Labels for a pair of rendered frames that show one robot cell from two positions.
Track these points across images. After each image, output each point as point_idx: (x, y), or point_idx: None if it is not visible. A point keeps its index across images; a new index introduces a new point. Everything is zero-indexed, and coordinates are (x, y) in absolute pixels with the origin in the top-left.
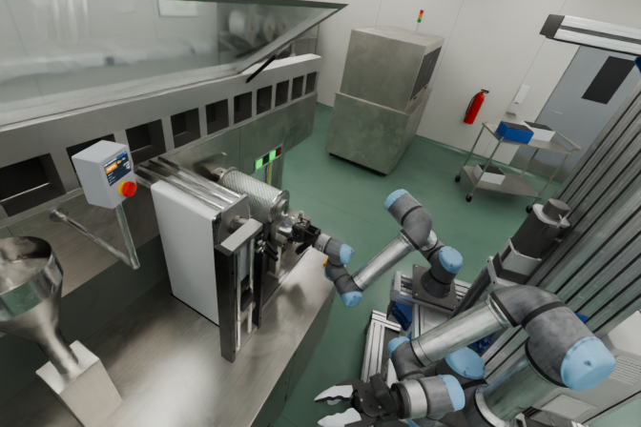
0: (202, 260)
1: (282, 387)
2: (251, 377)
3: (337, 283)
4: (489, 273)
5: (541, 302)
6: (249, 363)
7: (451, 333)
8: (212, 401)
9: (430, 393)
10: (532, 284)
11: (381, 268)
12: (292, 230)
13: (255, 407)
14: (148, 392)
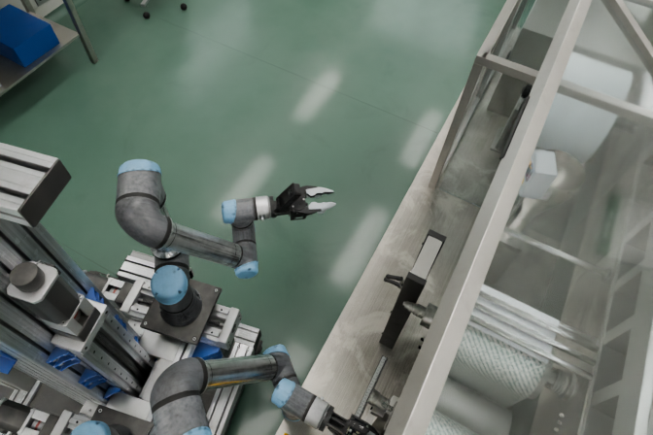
0: None
1: None
2: (377, 292)
3: (293, 371)
4: (97, 331)
5: (146, 199)
6: (382, 304)
7: (210, 238)
8: (404, 275)
9: (250, 201)
10: (73, 286)
11: (241, 356)
12: (369, 397)
13: (368, 271)
14: None
